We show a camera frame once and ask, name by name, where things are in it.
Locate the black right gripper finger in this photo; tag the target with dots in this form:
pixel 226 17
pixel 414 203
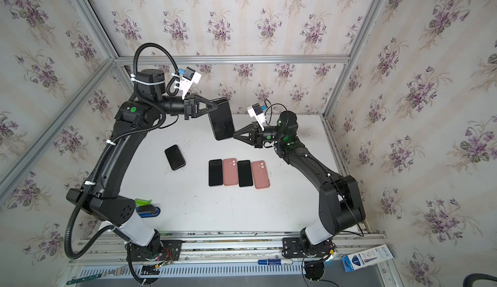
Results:
pixel 248 139
pixel 247 131

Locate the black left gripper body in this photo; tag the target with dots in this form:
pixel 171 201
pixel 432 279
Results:
pixel 188 100

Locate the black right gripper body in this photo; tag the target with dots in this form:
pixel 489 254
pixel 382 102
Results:
pixel 259 137

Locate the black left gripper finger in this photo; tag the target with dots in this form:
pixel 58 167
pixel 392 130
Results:
pixel 200 110
pixel 202 102

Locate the black phone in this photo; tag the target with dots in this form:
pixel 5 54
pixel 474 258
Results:
pixel 221 120
pixel 175 157
pixel 215 173

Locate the pink phone case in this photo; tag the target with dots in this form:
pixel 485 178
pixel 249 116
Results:
pixel 260 175
pixel 230 172

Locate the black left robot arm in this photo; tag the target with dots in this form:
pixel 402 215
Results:
pixel 143 112

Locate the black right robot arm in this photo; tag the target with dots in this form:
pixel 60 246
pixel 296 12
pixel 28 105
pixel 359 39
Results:
pixel 340 205

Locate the green card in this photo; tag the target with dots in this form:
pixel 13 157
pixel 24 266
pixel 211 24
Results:
pixel 141 202

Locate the blue stapler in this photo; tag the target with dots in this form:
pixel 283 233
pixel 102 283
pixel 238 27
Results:
pixel 148 211

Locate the blue marker pen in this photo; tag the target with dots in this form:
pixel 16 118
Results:
pixel 275 262

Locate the blue white box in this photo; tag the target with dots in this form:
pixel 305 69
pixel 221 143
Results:
pixel 366 258

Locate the green ruler strip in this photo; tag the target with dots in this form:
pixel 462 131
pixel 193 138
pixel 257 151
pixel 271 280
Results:
pixel 112 273

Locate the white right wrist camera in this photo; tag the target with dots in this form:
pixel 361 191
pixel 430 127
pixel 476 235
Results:
pixel 256 112

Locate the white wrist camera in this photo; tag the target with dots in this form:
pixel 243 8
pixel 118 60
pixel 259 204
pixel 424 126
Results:
pixel 184 79
pixel 256 112

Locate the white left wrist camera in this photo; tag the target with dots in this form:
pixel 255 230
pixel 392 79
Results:
pixel 184 79

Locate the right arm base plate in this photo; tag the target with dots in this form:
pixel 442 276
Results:
pixel 299 248

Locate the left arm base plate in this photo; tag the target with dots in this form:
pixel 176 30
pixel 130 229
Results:
pixel 166 250

